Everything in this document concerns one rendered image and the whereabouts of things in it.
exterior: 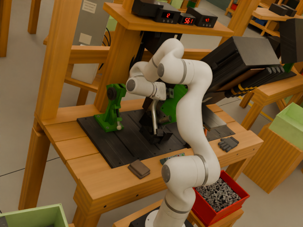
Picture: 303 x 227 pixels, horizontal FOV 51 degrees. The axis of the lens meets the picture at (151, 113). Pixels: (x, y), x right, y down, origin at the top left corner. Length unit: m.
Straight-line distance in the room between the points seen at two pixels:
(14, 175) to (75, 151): 1.11
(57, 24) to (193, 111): 0.78
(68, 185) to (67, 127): 0.97
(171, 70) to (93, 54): 0.77
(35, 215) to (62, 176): 1.44
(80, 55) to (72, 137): 0.46
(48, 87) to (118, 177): 0.59
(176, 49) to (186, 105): 0.23
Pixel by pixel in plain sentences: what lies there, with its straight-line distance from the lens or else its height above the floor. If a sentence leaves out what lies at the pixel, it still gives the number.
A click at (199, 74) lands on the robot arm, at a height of 1.57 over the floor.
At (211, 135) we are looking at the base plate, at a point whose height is 0.90.
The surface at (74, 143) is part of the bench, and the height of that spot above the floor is 0.88.
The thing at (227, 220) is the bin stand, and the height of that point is 0.80.
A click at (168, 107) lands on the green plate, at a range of 1.87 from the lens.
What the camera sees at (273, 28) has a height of 0.36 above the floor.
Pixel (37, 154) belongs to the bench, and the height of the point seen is 0.61.
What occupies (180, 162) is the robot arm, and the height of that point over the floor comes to 1.32.
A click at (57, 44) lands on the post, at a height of 1.35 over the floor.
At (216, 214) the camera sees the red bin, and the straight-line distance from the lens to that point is 1.67.
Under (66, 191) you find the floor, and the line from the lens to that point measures 2.69.
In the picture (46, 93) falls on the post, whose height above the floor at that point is 1.06.
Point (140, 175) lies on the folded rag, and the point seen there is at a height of 0.92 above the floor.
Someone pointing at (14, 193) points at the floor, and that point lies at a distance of 2.63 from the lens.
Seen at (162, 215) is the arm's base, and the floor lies 1.03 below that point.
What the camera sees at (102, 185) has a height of 0.90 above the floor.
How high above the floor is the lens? 2.01
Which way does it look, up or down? 31 degrees down
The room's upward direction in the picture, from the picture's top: 23 degrees clockwise
